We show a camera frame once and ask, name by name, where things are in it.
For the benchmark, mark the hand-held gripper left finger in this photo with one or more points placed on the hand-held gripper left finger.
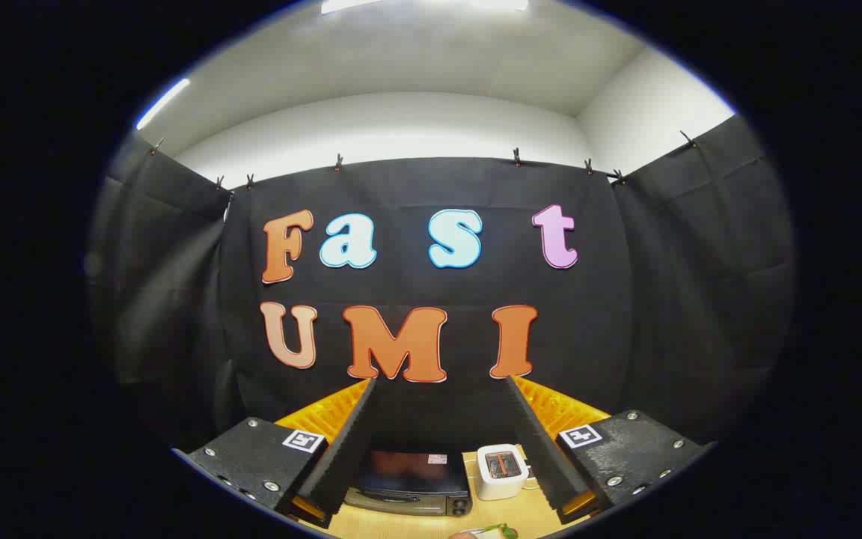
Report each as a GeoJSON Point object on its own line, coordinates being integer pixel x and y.
{"type": "Point", "coordinates": [345, 449]}

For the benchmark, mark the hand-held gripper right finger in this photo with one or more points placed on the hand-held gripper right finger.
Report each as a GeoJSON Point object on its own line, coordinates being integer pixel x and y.
{"type": "Point", "coordinates": [539, 449]}

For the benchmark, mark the black toaster oven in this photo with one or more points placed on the black toaster oven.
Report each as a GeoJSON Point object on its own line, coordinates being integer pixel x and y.
{"type": "Point", "coordinates": [410, 473]}

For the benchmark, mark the lettuce sandwich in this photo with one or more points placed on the lettuce sandwich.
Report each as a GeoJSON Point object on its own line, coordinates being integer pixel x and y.
{"type": "Point", "coordinates": [487, 532]}

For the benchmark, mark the white toaster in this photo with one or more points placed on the white toaster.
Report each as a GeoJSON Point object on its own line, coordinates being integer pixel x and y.
{"type": "Point", "coordinates": [502, 473]}

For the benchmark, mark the row of black cloth clips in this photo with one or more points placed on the row of black cloth clips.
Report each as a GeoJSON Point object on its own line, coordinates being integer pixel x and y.
{"type": "Point", "coordinates": [338, 162]}

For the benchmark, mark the long ceiling light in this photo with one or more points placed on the long ceiling light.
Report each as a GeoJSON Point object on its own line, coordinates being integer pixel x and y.
{"type": "Point", "coordinates": [423, 4]}

